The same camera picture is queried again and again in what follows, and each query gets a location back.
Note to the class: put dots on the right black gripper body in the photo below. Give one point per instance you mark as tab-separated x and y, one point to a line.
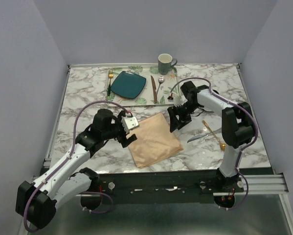
183	111

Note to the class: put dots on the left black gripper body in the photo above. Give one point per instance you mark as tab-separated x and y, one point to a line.
117	130

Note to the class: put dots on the orange cloth napkin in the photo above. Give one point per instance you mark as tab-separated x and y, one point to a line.
154	141

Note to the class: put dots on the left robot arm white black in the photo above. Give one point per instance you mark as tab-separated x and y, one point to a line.
38	201

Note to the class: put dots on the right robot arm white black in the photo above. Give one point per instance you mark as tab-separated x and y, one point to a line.
239	129

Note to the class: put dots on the silver table knife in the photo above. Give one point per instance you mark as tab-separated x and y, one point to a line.
197	137

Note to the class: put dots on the leaf pattern serving tray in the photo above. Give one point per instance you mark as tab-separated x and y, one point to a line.
146	96

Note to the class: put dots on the silver spoon on tray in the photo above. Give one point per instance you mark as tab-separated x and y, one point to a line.
161	80

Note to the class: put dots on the teal square plate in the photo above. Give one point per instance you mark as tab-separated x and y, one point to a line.
128	85

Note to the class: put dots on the gold spoon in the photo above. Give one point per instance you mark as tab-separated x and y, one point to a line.
221	144

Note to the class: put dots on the grey green mug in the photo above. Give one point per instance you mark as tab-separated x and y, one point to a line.
165	63

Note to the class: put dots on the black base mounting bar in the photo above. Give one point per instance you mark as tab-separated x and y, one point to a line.
155	179

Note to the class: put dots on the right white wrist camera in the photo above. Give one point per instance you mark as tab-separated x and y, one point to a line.
176	100

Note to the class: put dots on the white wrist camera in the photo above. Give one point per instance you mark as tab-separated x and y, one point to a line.
129	123
176	100

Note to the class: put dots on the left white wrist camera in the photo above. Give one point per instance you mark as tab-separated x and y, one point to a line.
129	123

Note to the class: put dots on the brown handled knife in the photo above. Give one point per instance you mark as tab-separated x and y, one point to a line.
154	89

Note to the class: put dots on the gold fork green handle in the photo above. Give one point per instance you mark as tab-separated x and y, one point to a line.
110	76

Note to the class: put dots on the aluminium frame rail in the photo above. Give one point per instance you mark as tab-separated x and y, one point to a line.
250	184

